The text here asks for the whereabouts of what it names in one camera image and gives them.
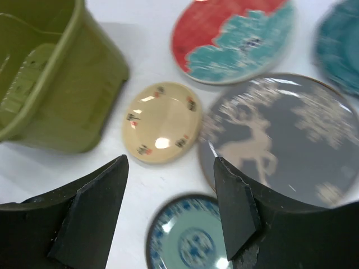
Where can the grey plate with white deer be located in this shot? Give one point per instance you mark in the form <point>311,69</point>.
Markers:
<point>291,133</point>

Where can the red plate with teal flower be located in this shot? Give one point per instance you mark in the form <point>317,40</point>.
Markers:
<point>224,42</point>

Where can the green plastic bin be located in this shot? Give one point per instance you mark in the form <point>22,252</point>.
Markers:
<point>60,75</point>

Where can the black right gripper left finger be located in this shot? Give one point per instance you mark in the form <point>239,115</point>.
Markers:
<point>69,227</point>

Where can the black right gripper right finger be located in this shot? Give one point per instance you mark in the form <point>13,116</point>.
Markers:
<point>265,229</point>

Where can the blue patterned small plate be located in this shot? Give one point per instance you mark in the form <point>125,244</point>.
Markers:
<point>186,233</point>

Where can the small cream plate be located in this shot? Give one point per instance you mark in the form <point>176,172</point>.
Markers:
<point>162,122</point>

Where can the teal scalloped plate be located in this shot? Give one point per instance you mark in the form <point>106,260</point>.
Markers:
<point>336,48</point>

